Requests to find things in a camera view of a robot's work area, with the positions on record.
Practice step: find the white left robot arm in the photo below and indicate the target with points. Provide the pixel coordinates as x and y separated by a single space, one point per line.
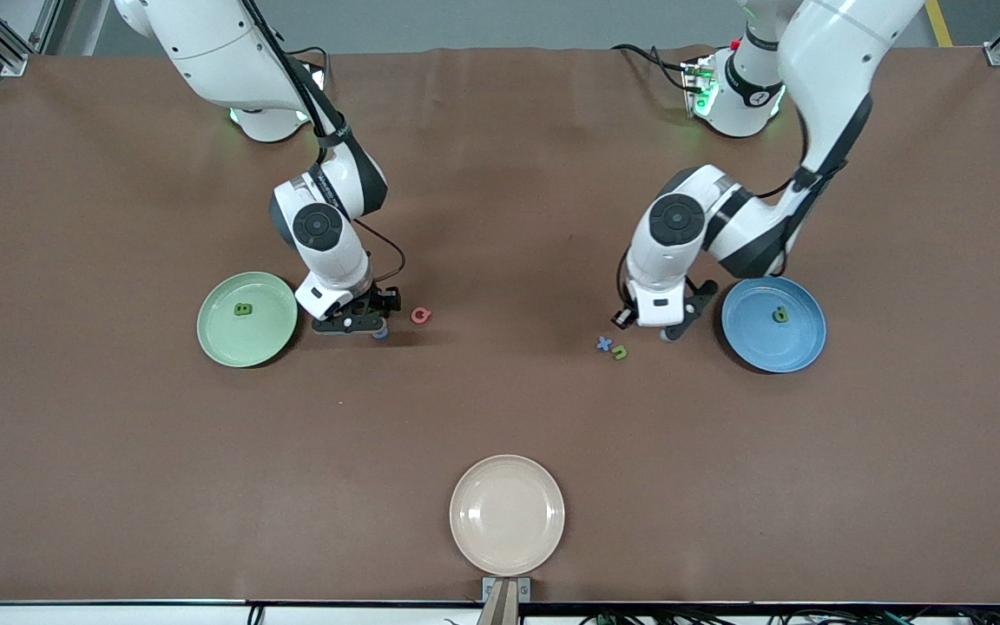
830 52

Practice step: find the grey metal mount bracket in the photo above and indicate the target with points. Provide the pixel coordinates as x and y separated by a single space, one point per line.
487 590

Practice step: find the beige plate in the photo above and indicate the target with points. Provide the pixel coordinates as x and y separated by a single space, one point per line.
507 515

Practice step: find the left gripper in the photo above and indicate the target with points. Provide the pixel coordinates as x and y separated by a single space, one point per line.
622 318

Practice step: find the red letter Q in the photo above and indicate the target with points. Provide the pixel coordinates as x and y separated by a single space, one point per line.
414 316

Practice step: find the green letter p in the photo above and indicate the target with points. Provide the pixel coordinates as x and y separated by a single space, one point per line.
779 316

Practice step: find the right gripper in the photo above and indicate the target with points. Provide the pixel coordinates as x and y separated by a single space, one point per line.
377 302

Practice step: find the blue plate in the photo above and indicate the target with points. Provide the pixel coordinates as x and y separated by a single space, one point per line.
773 347

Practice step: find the light green plate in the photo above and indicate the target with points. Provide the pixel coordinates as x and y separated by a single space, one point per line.
247 338

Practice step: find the brown table cover mat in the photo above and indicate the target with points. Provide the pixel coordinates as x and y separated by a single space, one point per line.
500 217

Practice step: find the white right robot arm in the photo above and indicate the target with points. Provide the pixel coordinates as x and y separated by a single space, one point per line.
205 52

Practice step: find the aluminium camera post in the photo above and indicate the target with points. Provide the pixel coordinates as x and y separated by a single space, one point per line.
500 612

